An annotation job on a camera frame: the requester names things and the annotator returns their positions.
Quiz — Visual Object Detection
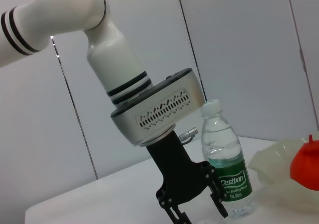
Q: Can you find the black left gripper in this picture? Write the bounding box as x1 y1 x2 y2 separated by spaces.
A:
145 130 229 224

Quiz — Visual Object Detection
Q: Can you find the clear green-label water bottle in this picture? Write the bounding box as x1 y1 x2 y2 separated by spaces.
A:
200 99 257 220

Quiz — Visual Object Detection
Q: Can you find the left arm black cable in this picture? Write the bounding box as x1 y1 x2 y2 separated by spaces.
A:
178 125 199 145

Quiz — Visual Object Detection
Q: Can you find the pale green glass fruit plate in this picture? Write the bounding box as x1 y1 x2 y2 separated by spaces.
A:
247 131 319 211

